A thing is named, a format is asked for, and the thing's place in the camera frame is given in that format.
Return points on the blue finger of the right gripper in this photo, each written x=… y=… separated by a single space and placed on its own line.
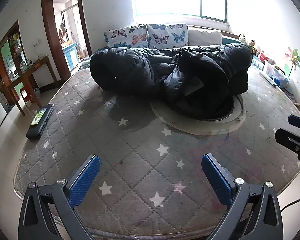
x=294 y=120
x=288 y=139

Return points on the person in doorway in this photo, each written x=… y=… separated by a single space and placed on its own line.
x=63 y=34

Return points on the left butterfly print pillow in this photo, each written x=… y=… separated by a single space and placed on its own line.
x=128 y=37

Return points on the clear plastic storage box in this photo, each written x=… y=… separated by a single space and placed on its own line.
x=276 y=74

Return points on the black digital floor scale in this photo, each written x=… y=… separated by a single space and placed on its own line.
x=39 y=122

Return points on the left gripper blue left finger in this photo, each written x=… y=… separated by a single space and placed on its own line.
x=81 y=180

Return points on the blue painted cabinet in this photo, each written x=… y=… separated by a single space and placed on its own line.
x=71 y=56

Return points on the panda plush toy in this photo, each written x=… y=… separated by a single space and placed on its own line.
x=242 y=38

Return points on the plain white pillow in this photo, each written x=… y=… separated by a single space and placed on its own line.
x=204 y=37

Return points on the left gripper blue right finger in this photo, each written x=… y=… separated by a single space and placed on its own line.
x=220 y=179

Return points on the grey star quilted mattress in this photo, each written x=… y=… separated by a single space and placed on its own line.
x=150 y=183

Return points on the yellow green plush doll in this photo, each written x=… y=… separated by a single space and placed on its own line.
x=252 y=45

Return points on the red small stool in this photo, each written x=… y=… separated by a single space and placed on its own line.
x=25 y=93

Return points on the butterfly print pillow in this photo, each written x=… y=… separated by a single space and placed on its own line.
x=128 y=37
x=162 y=36

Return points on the black puffer down coat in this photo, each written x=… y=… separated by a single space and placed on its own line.
x=196 y=81

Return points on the wooden display cabinet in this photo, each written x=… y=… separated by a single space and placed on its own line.
x=13 y=63

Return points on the colourful toy pinwheel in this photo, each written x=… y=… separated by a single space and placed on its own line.
x=294 y=58

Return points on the right butterfly print pillow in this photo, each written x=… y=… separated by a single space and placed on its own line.
x=162 y=36

